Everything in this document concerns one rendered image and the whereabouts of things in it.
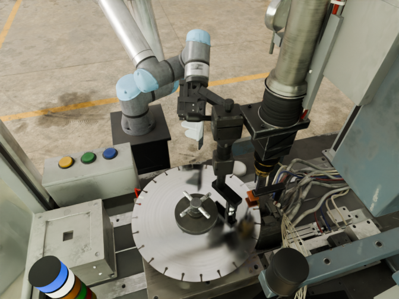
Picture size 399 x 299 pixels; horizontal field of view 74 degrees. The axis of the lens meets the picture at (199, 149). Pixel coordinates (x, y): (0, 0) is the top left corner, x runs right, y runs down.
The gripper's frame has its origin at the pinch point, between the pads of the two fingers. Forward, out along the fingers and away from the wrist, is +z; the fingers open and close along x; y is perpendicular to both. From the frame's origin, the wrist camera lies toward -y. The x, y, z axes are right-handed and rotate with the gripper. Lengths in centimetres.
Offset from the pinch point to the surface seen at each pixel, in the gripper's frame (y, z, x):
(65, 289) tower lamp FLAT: 19.5, 28.8, 32.0
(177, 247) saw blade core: 4.2, 26.0, 10.9
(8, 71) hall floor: 219, -107, -193
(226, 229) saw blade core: -7.4, 21.7, 8.0
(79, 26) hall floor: 182, -203, -258
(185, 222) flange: 2.8, 20.4, 8.3
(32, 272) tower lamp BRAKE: 22.9, 25.3, 35.5
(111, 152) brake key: 29.9, 1.4, -10.9
